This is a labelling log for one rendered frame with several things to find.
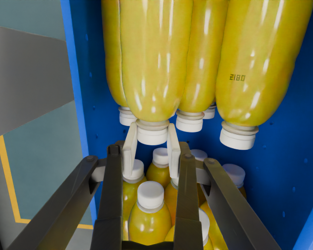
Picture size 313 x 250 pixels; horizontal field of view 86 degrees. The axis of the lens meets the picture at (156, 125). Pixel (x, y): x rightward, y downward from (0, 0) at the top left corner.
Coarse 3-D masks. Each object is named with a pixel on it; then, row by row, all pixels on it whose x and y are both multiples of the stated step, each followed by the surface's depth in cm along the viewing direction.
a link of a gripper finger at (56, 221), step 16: (96, 160) 13; (80, 176) 11; (64, 192) 10; (80, 192) 11; (48, 208) 9; (64, 208) 9; (80, 208) 11; (32, 224) 8; (48, 224) 8; (64, 224) 9; (16, 240) 7; (32, 240) 7; (48, 240) 8; (64, 240) 9
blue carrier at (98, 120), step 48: (96, 0) 21; (96, 48) 22; (96, 96) 23; (288, 96) 23; (96, 144) 24; (144, 144) 36; (192, 144) 38; (288, 144) 23; (96, 192) 25; (288, 192) 22; (288, 240) 20
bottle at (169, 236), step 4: (172, 228) 22; (168, 232) 22; (172, 232) 21; (168, 236) 21; (172, 236) 21; (208, 236) 20; (164, 240) 22; (168, 240) 21; (172, 240) 20; (204, 240) 19; (208, 240) 20; (204, 244) 19; (208, 244) 20; (212, 244) 21; (204, 248) 19; (208, 248) 20; (212, 248) 20
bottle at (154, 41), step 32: (128, 0) 14; (160, 0) 13; (192, 0) 15; (128, 32) 15; (160, 32) 14; (128, 64) 16; (160, 64) 15; (128, 96) 17; (160, 96) 16; (160, 128) 19
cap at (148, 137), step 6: (138, 126) 20; (138, 132) 20; (144, 132) 19; (150, 132) 19; (156, 132) 19; (162, 132) 19; (138, 138) 20; (144, 138) 19; (150, 138) 19; (156, 138) 19; (162, 138) 20; (150, 144) 20; (156, 144) 20
